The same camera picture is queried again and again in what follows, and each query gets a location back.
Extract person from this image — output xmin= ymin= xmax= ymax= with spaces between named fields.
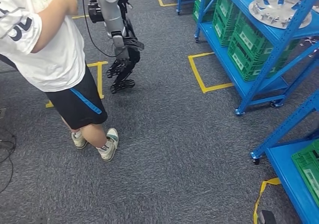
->
xmin=0 ymin=0 xmax=119 ymax=163

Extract black floor cable tangle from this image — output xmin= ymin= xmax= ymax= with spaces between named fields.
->
xmin=0 ymin=126 xmax=17 ymax=194

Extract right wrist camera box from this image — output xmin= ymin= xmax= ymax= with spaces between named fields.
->
xmin=259 ymin=210 xmax=277 ymax=224

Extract black robot tether cable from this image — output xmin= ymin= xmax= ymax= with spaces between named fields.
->
xmin=79 ymin=0 xmax=118 ymax=58

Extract low blue metal shelf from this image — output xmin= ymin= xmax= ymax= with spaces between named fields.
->
xmin=250 ymin=90 xmax=319 ymax=224

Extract tall blue metal rack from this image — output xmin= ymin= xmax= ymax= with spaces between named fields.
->
xmin=194 ymin=0 xmax=319 ymax=116

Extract silver hubcap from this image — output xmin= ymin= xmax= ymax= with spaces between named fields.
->
xmin=249 ymin=0 xmax=313 ymax=29

